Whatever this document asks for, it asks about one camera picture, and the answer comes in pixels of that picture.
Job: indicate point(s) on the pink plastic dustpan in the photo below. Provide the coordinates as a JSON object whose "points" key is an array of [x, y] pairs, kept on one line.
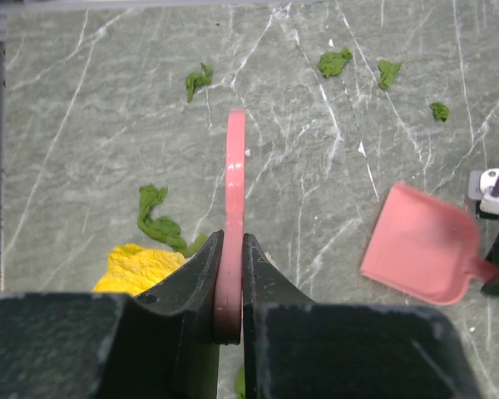
{"points": [[425, 247]]}

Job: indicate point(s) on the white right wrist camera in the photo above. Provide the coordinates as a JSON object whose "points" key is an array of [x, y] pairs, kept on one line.
{"points": [[482, 198]]}

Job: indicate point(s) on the pink hand brush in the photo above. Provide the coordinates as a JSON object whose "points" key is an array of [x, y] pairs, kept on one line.
{"points": [[228, 287]]}

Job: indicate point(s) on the yellow white napa cabbage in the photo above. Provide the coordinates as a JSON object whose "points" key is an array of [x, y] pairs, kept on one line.
{"points": [[133, 269]]}

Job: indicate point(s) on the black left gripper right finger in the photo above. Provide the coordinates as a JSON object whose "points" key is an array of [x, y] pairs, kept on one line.
{"points": [[297, 348]]}

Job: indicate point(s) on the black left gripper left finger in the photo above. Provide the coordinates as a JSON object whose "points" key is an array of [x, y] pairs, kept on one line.
{"points": [[158, 344]]}

